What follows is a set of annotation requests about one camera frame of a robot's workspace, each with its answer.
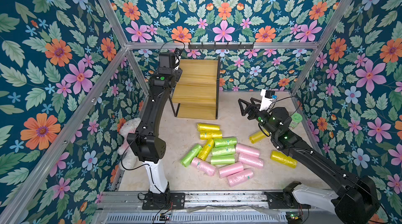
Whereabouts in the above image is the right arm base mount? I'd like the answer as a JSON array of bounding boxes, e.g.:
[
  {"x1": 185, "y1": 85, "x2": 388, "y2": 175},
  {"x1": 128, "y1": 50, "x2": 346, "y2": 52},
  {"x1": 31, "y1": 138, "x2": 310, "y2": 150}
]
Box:
[{"x1": 263, "y1": 181, "x2": 311, "y2": 209}]

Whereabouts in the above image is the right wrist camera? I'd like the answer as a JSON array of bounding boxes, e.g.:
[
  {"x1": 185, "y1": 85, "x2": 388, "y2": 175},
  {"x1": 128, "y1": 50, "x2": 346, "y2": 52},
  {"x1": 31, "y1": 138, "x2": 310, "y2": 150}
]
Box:
[{"x1": 260, "y1": 89, "x2": 277, "y2": 111}]

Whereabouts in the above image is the pink roll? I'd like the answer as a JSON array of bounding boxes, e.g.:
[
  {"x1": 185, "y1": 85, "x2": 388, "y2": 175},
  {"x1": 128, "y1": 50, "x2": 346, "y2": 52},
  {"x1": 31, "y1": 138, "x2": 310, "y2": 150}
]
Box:
[
  {"x1": 238, "y1": 153, "x2": 264, "y2": 168},
  {"x1": 219, "y1": 162, "x2": 244, "y2": 179},
  {"x1": 227, "y1": 168, "x2": 254, "y2": 187},
  {"x1": 191, "y1": 157, "x2": 217, "y2": 176},
  {"x1": 235, "y1": 143, "x2": 261, "y2": 158}
]

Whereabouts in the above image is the yellow roll top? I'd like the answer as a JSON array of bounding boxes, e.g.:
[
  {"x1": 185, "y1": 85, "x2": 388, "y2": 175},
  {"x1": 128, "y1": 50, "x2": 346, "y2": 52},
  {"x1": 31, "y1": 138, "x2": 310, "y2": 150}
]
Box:
[{"x1": 197, "y1": 123, "x2": 220, "y2": 132}]

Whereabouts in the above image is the green roll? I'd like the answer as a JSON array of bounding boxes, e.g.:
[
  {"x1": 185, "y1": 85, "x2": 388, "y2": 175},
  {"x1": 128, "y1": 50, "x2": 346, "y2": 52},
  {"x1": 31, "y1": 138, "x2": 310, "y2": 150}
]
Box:
[
  {"x1": 211, "y1": 145, "x2": 236, "y2": 157},
  {"x1": 210, "y1": 154, "x2": 236, "y2": 165},
  {"x1": 213, "y1": 137, "x2": 237, "y2": 148}
]

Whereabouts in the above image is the pink roll upper right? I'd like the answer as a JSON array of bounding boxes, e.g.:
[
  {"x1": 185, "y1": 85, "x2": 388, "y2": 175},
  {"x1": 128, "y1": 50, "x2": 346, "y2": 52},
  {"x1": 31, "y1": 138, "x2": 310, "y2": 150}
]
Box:
[{"x1": 235, "y1": 143, "x2": 261, "y2": 158}]

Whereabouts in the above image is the yellow roll far right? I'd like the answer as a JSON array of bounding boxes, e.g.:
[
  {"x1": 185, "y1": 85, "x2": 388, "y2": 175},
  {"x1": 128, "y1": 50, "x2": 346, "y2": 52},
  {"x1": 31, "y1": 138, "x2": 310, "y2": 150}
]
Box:
[{"x1": 270, "y1": 151, "x2": 297, "y2": 168}]

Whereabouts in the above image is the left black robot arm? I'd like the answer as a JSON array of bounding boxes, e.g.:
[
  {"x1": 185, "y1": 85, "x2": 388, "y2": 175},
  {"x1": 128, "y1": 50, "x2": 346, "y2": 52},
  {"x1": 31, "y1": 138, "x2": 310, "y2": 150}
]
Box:
[{"x1": 127, "y1": 48, "x2": 183, "y2": 195}]

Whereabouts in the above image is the yellow roll diagonal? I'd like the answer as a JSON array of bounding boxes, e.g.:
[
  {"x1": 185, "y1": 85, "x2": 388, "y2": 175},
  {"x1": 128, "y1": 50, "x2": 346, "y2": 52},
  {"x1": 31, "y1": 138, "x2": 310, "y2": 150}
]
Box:
[
  {"x1": 249, "y1": 131, "x2": 267, "y2": 144},
  {"x1": 197, "y1": 139, "x2": 215, "y2": 161}
]

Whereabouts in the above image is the yellow roll right diagonal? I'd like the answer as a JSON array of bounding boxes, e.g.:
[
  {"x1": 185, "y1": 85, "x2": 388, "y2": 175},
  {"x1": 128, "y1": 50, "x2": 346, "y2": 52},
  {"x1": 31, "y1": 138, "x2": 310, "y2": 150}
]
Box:
[{"x1": 249, "y1": 131, "x2": 267, "y2": 144}]

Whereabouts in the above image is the aluminium front rail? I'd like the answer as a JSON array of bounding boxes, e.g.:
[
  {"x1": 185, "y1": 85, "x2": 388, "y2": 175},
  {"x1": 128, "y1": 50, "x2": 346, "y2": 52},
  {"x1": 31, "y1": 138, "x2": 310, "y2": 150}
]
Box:
[{"x1": 98, "y1": 185, "x2": 340, "y2": 214}]

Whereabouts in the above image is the pink roll middle right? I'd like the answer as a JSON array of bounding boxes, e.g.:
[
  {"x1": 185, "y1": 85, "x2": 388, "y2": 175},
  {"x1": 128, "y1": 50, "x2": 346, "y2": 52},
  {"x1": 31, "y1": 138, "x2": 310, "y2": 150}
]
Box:
[{"x1": 238, "y1": 153, "x2": 264, "y2": 168}]

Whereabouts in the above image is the wooden three-tier shelf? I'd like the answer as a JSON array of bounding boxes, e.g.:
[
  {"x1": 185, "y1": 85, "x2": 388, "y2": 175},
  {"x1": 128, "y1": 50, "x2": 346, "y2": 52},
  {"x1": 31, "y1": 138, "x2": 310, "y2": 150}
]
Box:
[{"x1": 172, "y1": 59, "x2": 219, "y2": 120}]

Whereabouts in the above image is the pink roll centre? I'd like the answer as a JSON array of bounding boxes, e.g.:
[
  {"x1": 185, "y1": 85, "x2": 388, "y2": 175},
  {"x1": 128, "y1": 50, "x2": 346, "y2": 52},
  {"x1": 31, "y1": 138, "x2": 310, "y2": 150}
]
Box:
[{"x1": 219, "y1": 162, "x2": 244, "y2": 179}]

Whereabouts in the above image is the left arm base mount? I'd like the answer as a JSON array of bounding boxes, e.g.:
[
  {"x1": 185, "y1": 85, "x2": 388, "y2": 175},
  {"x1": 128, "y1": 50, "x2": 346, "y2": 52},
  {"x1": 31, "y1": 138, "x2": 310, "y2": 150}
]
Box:
[{"x1": 142, "y1": 192, "x2": 186, "y2": 210}]

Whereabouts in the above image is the yellow roll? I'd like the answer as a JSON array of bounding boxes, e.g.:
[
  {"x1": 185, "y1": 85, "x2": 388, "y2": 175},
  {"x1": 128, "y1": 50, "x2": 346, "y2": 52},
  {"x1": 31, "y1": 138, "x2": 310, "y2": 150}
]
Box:
[
  {"x1": 270, "y1": 151, "x2": 297, "y2": 168},
  {"x1": 200, "y1": 130, "x2": 223, "y2": 140},
  {"x1": 197, "y1": 123, "x2": 220, "y2": 132}
]

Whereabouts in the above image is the black wall hook rail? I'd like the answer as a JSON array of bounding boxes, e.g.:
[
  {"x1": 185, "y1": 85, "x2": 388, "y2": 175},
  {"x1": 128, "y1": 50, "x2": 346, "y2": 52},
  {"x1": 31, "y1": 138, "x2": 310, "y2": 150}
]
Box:
[{"x1": 186, "y1": 42, "x2": 254, "y2": 51}]

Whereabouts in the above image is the pink roll bottom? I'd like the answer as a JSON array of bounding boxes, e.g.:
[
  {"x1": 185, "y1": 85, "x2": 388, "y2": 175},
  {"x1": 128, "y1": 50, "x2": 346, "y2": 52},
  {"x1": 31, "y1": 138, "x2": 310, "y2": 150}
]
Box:
[{"x1": 227, "y1": 168, "x2": 254, "y2": 187}]

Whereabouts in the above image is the yellow roll diagonal middle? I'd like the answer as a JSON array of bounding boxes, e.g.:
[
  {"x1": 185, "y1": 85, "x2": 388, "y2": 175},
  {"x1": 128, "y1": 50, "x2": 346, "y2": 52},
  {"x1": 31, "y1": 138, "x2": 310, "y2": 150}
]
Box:
[{"x1": 197, "y1": 139, "x2": 215, "y2": 161}]

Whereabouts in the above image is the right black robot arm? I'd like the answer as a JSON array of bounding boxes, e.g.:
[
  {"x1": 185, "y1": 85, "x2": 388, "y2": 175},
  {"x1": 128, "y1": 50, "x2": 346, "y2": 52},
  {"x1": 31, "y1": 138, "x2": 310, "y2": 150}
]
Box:
[{"x1": 238, "y1": 98, "x2": 381, "y2": 224}]

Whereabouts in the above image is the green roll left diagonal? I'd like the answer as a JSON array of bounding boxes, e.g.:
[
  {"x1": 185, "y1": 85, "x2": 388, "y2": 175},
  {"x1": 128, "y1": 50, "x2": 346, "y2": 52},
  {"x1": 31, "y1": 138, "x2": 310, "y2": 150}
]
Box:
[{"x1": 180, "y1": 144, "x2": 202, "y2": 167}]

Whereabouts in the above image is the white plush toy pink shirt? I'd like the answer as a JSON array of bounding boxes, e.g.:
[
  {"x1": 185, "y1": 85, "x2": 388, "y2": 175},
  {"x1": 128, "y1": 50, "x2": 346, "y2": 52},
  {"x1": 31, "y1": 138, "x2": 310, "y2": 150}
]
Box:
[{"x1": 117, "y1": 117, "x2": 142, "y2": 171}]

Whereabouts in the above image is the pink roll left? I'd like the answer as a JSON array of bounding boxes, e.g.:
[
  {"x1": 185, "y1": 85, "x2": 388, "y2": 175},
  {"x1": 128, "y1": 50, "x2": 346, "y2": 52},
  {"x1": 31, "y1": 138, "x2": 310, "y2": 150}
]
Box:
[{"x1": 191, "y1": 157, "x2": 217, "y2": 176}]

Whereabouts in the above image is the green lidded jar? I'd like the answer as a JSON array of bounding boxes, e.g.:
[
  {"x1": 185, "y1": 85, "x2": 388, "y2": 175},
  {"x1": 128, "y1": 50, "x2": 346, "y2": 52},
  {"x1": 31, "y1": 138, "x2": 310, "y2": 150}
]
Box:
[{"x1": 289, "y1": 113, "x2": 303, "y2": 130}]

